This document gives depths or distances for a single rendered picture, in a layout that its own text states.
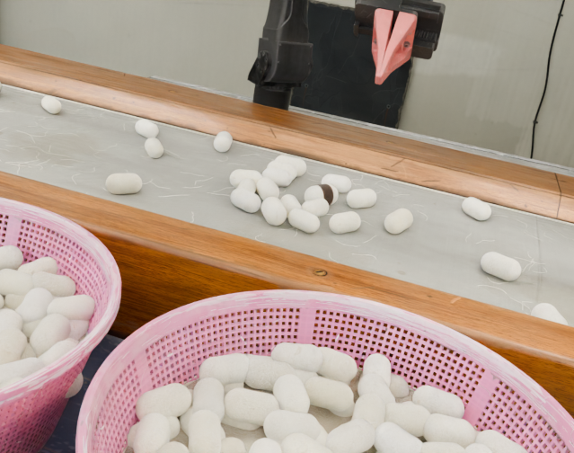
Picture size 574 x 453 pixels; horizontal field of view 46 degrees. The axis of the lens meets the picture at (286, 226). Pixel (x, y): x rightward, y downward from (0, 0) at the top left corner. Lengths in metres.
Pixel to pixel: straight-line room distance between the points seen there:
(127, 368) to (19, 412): 0.06
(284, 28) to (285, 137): 0.30
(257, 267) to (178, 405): 0.14
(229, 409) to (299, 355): 0.07
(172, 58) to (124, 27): 0.24
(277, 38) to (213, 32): 1.78
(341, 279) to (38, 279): 0.21
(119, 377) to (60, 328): 0.08
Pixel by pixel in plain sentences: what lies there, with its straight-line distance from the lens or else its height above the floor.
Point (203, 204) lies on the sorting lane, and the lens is 0.65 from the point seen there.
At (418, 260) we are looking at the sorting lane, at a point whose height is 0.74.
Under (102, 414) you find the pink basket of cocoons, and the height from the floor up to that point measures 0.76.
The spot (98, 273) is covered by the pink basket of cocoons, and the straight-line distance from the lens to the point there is 0.48.
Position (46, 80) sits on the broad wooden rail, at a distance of 0.97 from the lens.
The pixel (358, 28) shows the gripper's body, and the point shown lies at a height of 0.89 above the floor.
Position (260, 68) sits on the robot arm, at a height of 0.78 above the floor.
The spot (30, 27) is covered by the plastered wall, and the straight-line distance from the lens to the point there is 3.24.
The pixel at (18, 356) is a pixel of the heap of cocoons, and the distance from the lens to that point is 0.44.
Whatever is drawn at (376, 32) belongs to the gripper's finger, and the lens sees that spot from 0.79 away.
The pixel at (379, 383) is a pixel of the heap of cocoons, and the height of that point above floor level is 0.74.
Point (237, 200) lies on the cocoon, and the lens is 0.64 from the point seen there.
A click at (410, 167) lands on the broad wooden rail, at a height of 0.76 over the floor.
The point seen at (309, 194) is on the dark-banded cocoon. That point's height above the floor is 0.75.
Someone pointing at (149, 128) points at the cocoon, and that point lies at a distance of 0.81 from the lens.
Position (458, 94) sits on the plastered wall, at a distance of 2.74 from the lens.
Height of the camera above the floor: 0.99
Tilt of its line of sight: 24 degrees down
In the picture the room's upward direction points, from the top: 10 degrees clockwise
